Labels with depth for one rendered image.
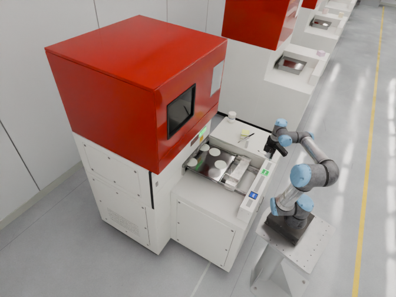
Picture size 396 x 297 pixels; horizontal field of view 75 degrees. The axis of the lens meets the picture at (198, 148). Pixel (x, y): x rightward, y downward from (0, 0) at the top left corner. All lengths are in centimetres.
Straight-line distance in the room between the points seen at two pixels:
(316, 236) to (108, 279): 176
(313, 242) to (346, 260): 113
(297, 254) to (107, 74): 158
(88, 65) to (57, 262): 193
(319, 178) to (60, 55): 147
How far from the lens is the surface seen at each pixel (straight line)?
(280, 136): 169
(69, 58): 157
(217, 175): 204
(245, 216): 188
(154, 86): 123
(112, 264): 269
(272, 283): 270
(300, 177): 136
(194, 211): 203
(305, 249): 197
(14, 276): 294
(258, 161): 223
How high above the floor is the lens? 243
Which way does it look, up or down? 43 degrees down
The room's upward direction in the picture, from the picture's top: 5 degrees clockwise
